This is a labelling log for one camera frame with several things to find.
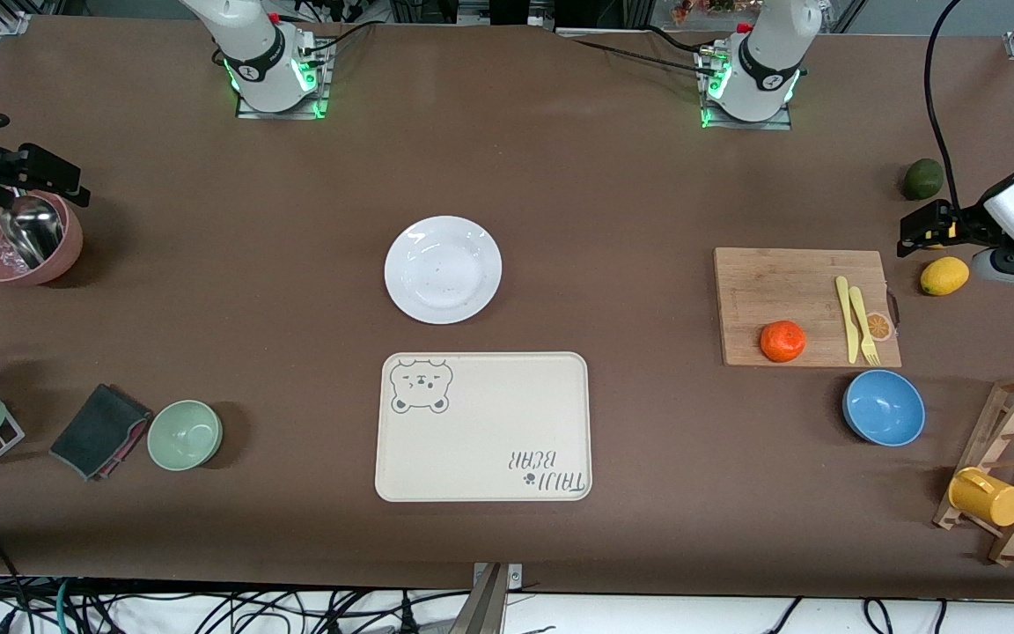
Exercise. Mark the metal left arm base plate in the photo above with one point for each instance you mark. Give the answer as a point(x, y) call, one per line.
point(767, 125)

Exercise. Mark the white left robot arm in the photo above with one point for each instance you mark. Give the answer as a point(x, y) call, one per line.
point(771, 53)

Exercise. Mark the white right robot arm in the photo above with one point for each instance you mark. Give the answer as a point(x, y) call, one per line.
point(256, 53)

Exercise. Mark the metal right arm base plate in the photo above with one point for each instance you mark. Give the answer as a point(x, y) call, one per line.
point(282, 114)

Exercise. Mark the yellow plastic knife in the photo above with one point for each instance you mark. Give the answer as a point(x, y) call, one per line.
point(845, 317)

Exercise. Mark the blue bowl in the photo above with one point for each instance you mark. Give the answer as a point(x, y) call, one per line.
point(884, 408)

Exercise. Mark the yellow mug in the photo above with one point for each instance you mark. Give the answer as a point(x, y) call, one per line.
point(987, 497)

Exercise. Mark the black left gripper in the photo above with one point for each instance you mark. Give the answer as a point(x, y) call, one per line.
point(967, 223)

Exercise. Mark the dark folded cloth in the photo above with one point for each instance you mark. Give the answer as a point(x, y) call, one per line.
point(98, 430)

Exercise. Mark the white round plate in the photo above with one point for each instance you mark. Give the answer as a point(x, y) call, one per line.
point(443, 269)

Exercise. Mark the wooden mug rack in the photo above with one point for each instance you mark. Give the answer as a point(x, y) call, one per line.
point(1004, 414)

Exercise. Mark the light green bowl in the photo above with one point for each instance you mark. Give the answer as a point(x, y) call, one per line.
point(184, 435)

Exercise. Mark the orange mandarin fruit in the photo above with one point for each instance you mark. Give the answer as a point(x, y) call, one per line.
point(782, 342)

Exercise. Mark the metal scoop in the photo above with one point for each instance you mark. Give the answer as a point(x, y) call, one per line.
point(32, 229)

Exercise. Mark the cream tray with bear print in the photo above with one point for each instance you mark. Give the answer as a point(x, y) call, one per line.
point(489, 423)

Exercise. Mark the yellow plastic fork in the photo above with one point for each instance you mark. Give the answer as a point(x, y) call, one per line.
point(859, 308)

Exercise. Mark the wooden cutting board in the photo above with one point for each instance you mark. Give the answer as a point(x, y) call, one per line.
point(775, 286)

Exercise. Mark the orange slice picture disc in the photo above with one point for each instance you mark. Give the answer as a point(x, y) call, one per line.
point(879, 327)

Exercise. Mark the dark green avocado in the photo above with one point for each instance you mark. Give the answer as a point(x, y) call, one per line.
point(922, 180)

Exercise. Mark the metal table edge bracket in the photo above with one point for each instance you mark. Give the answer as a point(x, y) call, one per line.
point(489, 603)

